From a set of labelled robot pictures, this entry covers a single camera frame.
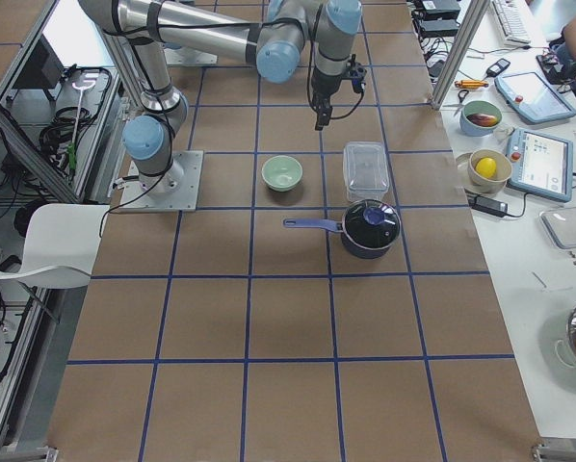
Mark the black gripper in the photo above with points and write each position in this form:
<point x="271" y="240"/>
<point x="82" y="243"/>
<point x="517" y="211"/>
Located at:
<point x="325" y="86"/>

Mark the green bowl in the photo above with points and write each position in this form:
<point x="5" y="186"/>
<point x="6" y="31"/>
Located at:
<point x="282" y="173"/>

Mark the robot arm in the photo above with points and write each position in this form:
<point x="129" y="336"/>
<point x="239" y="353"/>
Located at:
<point x="273" y="47"/>

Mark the blue bowl with fruit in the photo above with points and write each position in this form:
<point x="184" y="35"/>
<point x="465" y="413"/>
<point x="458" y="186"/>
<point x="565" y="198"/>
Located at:
<point x="479" y="118"/>

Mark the beige bowl with lemon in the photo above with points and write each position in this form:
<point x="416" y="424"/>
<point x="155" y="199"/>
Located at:
<point x="488" y="171"/>

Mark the clear plastic food container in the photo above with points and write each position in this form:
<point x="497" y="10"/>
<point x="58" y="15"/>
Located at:
<point x="365" y="170"/>

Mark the dark blue saucepan with lid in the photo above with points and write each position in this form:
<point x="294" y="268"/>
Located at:
<point x="368" y="227"/>

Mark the black scissors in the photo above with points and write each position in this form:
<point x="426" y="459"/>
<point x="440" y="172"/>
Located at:
<point x="462" y="95"/>

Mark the black power adapter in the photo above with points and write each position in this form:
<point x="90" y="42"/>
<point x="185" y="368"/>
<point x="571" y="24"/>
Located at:
<point x="488" y="205"/>

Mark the blue teach pendant far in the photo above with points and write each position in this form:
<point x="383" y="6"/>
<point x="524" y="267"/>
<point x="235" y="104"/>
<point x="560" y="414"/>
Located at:
<point x="533" y="98"/>

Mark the blue teach pendant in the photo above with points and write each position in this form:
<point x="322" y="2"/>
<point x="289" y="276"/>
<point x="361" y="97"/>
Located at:
<point x="533" y="98"/>
<point x="541" y="164"/>

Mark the white keyboard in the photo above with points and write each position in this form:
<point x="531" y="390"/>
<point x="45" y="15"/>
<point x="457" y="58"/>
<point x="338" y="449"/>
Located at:
<point x="509" y="23"/>

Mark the blue teach pendant near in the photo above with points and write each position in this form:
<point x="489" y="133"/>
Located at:
<point x="541" y="164"/>

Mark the grey kitchen scale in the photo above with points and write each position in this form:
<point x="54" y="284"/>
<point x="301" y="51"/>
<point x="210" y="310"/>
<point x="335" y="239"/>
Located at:
<point x="560" y="224"/>

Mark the white chair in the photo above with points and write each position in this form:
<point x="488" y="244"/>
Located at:
<point x="60" y="247"/>

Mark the orange handled tool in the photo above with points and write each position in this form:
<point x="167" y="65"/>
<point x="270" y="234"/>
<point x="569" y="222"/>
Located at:
<point x="470" y="84"/>

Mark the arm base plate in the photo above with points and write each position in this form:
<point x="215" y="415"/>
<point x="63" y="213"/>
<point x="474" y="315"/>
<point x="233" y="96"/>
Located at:
<point x="177" y="191"/>

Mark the aluminium frame post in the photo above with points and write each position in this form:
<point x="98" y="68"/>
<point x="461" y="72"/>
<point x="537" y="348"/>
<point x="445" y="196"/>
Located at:
<point x="466" y="31"/>

